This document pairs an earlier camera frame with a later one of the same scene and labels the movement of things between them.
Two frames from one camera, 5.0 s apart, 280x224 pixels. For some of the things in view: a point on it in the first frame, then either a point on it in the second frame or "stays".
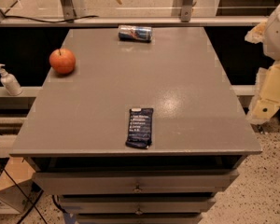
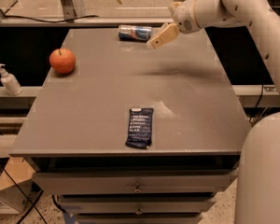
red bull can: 134,33 stays
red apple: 63,61 stays
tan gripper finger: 257,34 to 172,7
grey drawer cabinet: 74,137 stays
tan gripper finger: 272,91 to 164,35
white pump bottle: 9,82 stays
